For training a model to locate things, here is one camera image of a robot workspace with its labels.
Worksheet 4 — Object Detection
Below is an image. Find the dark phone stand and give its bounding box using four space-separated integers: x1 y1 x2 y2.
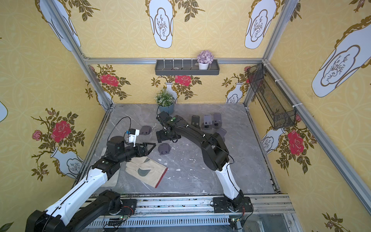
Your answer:
191 115 201 129

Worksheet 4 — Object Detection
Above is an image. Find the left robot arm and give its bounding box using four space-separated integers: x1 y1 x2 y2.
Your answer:
25 136 156 232

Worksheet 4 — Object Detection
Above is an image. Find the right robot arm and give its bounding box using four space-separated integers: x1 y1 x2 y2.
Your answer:
157 112 243 208

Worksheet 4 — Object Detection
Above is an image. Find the beige work glove right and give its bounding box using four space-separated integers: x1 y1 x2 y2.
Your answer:
125 156 168 188

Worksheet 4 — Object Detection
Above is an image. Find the green plant blue pot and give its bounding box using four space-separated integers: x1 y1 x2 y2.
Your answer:
155 90 175 115

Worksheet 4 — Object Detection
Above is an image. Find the purple flower white pot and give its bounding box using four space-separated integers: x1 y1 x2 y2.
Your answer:
197 50 214 70

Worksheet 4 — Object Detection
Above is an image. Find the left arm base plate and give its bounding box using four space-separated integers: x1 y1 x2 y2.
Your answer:
102 199 137 216

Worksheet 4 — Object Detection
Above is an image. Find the grey wall shelf tray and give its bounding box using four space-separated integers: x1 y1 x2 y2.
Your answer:
155 59 220 76

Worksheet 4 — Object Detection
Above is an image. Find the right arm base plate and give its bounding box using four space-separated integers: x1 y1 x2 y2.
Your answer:
211 195 253 213

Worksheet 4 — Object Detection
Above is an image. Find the black wire mesh basket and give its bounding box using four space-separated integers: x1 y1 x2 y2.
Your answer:
246 64 297 129

